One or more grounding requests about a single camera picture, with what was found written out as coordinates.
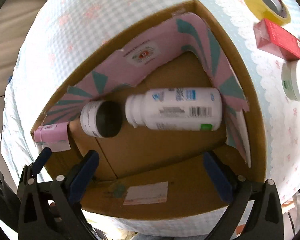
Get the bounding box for white jar black lid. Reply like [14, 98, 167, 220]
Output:
[80, 101, 123, 138]

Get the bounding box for cardboard box pink flaps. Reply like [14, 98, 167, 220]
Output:
[32, 0, 266, 220]

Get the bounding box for white pill bottle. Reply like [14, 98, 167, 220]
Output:
[125, 87, 223, 131]

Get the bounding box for large white lid jar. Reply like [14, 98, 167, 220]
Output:
[281, 60, 300, 102]

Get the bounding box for red rectangular carton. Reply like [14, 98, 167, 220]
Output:
[253, 19, 300, 61]

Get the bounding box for yellow tape roll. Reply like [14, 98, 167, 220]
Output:
[244, 0, 291, 26]

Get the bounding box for small silver red tin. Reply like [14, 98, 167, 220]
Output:
[262, 0, 287, 18]

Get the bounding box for beige curtain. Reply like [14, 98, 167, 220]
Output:
[0, 0, 47, 97]

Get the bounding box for blue checkered bed cover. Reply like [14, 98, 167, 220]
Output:
[0, 0, 300, 237]

